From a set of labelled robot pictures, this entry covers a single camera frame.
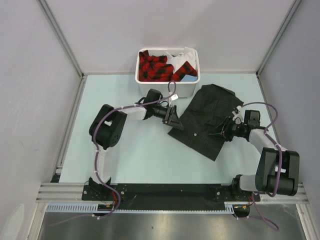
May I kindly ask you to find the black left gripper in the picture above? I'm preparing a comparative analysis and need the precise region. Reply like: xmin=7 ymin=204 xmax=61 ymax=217
xmin=152 ymin=104 xmax=183 ymax=130

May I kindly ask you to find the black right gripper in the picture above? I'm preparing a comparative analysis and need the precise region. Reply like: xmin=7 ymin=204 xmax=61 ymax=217
xmin=208 ymin=116 xmax=246 ymax=142

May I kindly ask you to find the dark pinstriped long sleeve shirt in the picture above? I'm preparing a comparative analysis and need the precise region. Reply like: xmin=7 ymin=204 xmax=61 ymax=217
xmin=168 ymin=84 xmax=244 ymax=161

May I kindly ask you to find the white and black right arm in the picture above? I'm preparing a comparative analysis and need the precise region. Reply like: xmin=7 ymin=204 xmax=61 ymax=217
xmin=208 ymin=110 xmax=300 ymax=201

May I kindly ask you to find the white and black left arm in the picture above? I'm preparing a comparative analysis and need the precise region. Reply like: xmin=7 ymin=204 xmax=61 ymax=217
xmin=88 ymin=89 xmax=184 ymax=200

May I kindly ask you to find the white plastic bin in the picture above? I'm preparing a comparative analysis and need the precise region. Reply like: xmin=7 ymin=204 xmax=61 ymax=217
xmin=135 ymin=47 xmax=201 ymax=98

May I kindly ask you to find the light blue shirt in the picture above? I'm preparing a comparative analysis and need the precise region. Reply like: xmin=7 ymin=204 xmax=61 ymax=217
xmin=181 ymin=75 xmax=198 ymax=82

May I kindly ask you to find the red black plaid shirt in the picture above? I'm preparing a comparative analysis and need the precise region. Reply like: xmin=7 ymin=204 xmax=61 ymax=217
xmin=137 ymin=50 xmax=198 ymax=82

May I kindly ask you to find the white shirt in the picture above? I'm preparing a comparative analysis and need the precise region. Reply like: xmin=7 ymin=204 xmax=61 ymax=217
xmin=165 ymin=47 xmax=197 ymax=73

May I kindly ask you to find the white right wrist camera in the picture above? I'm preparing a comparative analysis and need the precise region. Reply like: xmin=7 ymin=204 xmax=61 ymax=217
xmin=232 ymin=105 xmax=243 ymax=124

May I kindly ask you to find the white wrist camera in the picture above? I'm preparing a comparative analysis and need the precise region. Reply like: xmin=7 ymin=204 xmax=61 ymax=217
xmin=168 ymin=94 xmax=179 ymax=106
xmin=232 ymin=105 xmax=243 ymax=124

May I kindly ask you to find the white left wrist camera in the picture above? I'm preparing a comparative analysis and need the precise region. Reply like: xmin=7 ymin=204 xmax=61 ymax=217
xmin=168 ymin=94 xmax=179 ymax=106

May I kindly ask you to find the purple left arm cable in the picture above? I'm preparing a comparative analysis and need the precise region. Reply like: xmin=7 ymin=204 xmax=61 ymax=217
xmin=48 ymin=81 xmax=177 ymax=227

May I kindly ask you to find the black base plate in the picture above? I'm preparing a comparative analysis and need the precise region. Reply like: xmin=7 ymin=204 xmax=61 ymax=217
xmin=81 ymin=181 xmax=252 ymax=202

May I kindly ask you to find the aluminium frame rail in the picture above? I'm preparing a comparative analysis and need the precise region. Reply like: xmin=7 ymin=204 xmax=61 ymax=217
xmin=35 ymin=183 xmax=309 ymax=205

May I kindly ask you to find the white slotted cable duct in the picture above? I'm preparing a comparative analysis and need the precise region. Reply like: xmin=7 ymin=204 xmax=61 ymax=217
xmin=46 ymin=203 xmax=235 ymax=215

